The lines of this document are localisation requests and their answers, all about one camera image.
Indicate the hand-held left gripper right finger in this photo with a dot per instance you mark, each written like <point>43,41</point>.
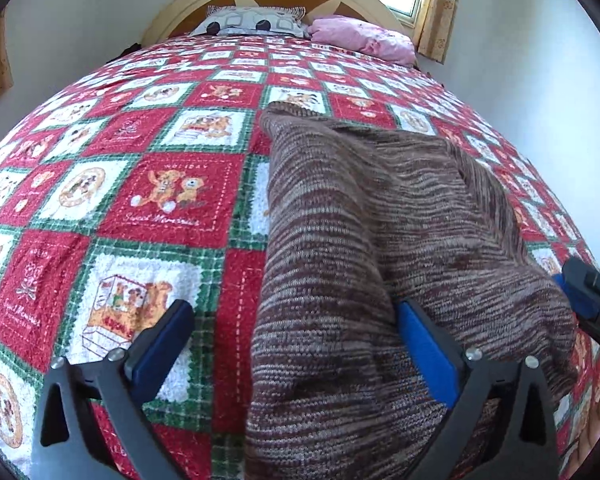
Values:
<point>430,355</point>

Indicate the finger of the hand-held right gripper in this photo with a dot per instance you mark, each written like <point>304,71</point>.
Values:
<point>587,290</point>

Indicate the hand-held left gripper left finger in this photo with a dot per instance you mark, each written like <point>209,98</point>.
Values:
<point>162,347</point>

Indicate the brown knit sweater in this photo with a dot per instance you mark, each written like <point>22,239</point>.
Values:
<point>355,220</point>

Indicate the red green printed blanket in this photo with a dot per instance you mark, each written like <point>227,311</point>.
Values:
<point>130,170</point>

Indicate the dark object beside bed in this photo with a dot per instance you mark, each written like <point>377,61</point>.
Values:
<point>125,52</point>

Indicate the pink pillow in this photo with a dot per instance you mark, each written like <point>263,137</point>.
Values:
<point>365,37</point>

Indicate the grey patterned pillow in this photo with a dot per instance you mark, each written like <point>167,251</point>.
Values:
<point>250,21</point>

